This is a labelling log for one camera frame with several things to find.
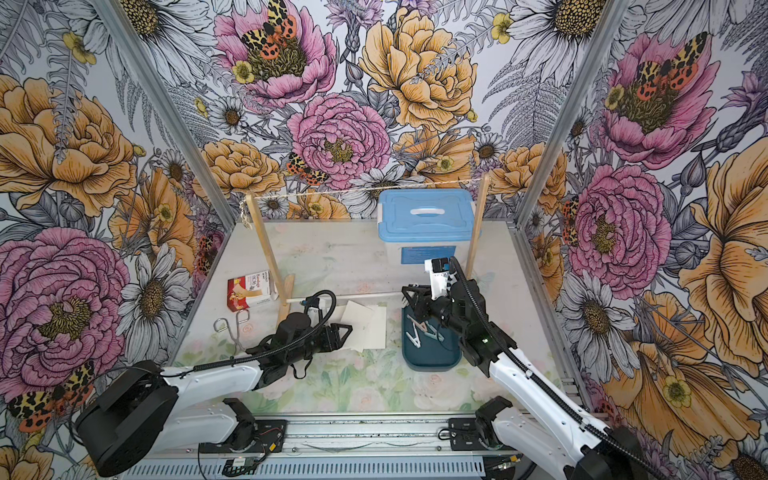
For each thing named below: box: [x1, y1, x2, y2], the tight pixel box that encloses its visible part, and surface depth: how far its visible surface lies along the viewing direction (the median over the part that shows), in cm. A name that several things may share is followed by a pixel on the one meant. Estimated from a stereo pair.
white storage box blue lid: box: [377, 189, 476, 266], surface depth 102 cm
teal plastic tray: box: [402, 305, 463, 372], surface depth 91 cm
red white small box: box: [227, 270, 271, 312], surface depth 99 cm
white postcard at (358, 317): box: [340, 300, 374, 353], surface depth 96 cm
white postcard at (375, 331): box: [363, 305, 387, 350], surface depth 94 cm
